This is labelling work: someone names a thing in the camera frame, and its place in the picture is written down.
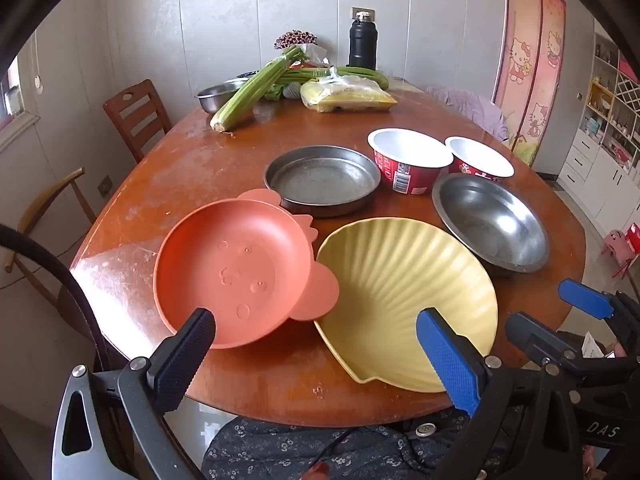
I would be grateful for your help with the brown wooden slat chair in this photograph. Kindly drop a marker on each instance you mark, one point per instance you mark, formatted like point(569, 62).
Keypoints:
point(135, 120)

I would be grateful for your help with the purple cloth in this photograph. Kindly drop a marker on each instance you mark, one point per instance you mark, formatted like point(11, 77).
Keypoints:
point(470, 105)

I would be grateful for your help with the red paper bowl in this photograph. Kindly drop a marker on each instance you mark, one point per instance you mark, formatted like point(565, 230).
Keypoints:
point(410, 147)
point(480, 155)

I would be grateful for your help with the wall socket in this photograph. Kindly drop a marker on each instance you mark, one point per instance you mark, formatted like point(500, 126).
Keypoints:
point(363, 11)

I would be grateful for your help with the window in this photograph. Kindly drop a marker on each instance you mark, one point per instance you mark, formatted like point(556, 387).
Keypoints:
point(12, 100)

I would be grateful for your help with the shallow steel bowl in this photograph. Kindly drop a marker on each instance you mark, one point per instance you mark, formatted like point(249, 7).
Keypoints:
point(490, 220)

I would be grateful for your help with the pink cartoon sliding door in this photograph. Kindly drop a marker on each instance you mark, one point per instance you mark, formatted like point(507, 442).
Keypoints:
point(530, 60)

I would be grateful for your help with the yellow shell-shaped plate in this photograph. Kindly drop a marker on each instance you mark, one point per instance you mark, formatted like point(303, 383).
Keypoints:
point(395, 285)

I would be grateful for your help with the green leafy vegetable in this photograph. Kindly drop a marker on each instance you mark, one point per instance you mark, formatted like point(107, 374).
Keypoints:
point(274, 92)

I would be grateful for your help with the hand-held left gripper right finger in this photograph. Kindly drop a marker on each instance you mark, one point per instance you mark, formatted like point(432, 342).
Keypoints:
point(447, 360)

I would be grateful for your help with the low wall outlet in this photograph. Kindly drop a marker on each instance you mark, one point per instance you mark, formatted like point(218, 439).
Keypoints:
point(104, 186)

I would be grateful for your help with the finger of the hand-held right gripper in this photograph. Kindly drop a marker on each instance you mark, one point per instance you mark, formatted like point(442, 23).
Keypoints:
point(585, 300)
point(530, 335)

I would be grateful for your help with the black thermos bottle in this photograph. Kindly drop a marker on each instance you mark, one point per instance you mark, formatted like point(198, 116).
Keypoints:
point(362, 45)

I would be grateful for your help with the fruit in foam net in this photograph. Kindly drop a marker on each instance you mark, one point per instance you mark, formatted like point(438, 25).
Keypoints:
point(291, 91)

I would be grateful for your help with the curved-back wooden chair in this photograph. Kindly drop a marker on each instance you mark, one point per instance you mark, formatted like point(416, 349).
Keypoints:
point(35, 210)

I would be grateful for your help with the celery bunch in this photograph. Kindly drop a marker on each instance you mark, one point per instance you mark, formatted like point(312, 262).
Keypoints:
point(250, 92)

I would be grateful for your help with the orange animal-shaped plate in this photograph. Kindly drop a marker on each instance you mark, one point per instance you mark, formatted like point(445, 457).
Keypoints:
point(235, 270)

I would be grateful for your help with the metal pan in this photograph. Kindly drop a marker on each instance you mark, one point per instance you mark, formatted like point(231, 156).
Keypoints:
point(320, 177)

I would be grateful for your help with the dark floral garment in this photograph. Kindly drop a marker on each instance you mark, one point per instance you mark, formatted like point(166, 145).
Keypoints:
point(280, 450)

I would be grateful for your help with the pink stool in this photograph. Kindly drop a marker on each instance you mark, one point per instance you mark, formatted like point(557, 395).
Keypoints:
point(622, 245)

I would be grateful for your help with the white shelf cabinet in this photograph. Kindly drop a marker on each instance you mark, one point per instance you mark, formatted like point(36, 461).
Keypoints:
point(600, 135)

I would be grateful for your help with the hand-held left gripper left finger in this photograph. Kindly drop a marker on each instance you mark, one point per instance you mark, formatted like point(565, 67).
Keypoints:
point(185, 355)

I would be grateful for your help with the bag of corn cobs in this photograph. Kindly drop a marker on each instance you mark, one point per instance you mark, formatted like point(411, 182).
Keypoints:
point(350, 97)

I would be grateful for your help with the steel basin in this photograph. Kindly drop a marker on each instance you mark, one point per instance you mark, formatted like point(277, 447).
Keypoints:
point(212, 97)

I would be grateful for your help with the thin green stalk bunch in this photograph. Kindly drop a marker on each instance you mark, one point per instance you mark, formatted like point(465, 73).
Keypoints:
point(350, 72)

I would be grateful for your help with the small patterned dish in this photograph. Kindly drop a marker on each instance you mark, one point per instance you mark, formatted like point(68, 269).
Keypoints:
point(242, 78)

